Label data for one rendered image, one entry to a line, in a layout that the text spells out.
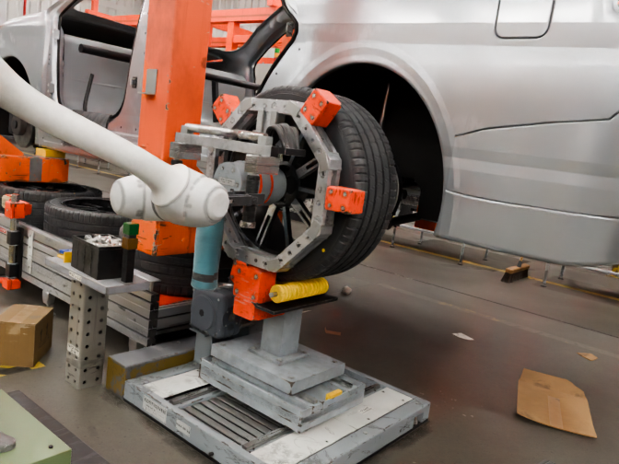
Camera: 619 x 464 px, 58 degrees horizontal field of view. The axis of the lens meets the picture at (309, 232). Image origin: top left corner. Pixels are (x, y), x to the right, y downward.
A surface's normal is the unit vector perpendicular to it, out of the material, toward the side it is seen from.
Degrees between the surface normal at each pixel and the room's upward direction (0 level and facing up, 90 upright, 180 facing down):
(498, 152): 90
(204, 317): 90
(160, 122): 90
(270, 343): 90
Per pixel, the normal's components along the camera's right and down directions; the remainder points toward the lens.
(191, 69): 0.76, 0.20
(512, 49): -0.63, 0.04
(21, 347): 0.11, 0.18
